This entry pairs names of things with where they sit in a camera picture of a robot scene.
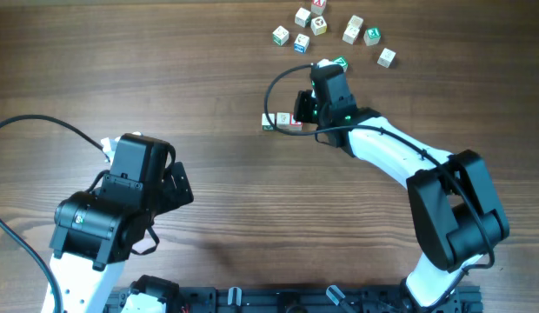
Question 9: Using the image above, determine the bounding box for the red I letter block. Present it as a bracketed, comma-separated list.
[289, 114, 303, 131]

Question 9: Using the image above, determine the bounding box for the white Y letter block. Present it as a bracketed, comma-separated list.
[276, 112, 291, 130]

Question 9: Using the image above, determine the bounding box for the green bottomed white block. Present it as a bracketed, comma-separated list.
[261, 113, 276, 130]

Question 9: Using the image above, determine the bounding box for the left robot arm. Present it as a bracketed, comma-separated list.
[42, 133, 194, 312]

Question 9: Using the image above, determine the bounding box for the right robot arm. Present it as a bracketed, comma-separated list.
[294, 59, 509, 311]

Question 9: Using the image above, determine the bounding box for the green Z letter block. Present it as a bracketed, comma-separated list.
[333, 56, 349, 72]

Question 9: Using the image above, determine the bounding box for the blue edged picture block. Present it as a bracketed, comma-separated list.
[293, 34, 310, 54]

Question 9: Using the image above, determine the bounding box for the white block beside tan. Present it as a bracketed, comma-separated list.
[343, 25, 360, 45]

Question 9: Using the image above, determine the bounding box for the plain white right block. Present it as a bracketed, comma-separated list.
[377, 48, 396, 68]

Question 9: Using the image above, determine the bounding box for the plain white block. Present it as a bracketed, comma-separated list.
[377, 48, 396, 68]
[295, 8, 311, 28]

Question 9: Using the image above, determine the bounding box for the yellow edged picture block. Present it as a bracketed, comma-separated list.
[310, 16, 327, 36]

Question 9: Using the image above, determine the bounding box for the green J letter block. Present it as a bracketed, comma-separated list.
[363, 27, 381, 46]

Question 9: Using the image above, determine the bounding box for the green edged picture block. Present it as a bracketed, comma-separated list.
[272, 26, 289, 46]

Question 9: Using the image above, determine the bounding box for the tan wooden block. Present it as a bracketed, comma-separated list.
[348, 15, 363, 30]

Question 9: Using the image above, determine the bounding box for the plain white top block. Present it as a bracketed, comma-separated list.
[295, 8, 311, 28]

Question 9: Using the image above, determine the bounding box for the red X letter block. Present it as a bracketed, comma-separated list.
[310, 0, 327, 16]

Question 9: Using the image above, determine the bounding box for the right black camera cable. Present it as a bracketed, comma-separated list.
[263, 63, 496, 312]

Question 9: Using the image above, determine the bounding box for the black camera cable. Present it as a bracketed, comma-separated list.
[0, 114, 106, 313]
[263, 63, 496, 312]

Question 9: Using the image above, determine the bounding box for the left black camera cable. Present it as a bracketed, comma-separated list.
[0, 114, 106, 313]

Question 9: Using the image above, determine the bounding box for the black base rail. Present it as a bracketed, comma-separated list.
[106, 284, 484, 313]

